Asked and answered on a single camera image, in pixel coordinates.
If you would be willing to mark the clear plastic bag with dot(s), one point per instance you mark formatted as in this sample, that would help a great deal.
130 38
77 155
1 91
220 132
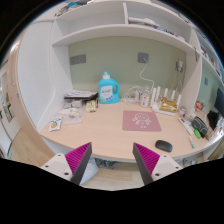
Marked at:
71 116

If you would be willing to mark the white wall shelf unit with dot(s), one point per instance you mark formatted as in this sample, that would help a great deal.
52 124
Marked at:
110 33

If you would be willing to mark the green small object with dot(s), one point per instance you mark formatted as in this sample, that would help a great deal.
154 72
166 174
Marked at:
197 133

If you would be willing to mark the white wall adapter plug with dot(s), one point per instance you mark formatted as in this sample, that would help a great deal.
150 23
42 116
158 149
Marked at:
179 65

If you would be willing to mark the red white small jar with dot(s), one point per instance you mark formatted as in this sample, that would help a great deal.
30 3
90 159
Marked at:
199 105

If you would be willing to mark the grey double wall plate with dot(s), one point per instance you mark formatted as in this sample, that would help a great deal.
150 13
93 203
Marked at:
78 59

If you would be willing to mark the black computer mouse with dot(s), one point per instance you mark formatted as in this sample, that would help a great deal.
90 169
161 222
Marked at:
163 145

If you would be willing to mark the pink mouse pad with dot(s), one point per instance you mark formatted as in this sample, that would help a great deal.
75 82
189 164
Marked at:
140 121

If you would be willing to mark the white remote control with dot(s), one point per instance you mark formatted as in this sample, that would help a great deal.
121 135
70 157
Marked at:
186 125

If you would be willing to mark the smiley sticker packet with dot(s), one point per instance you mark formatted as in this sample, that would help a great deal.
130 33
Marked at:
55 123

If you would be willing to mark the grey wall socket plate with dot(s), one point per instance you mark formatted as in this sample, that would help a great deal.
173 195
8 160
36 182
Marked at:
143 57

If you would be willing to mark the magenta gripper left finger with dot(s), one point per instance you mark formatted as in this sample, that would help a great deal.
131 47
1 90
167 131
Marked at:
70 166

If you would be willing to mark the black monitor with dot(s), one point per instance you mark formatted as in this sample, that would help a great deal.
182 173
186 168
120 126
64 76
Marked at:
219 102

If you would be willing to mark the white power strip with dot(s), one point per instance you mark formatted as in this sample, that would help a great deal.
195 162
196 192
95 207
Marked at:
130 99

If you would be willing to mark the black pouch case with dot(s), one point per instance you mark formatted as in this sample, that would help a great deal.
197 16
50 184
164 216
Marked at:
198 124

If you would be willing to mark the white cup with red label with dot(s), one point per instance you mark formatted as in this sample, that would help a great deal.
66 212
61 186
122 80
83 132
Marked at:
144 100

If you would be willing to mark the blue detergent bottle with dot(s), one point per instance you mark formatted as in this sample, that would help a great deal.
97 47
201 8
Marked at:
108 89

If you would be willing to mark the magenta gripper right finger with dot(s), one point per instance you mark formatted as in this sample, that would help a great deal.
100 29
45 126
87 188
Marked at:
153 166

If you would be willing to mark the green marker pen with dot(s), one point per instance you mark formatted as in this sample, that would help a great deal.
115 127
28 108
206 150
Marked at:
192 143

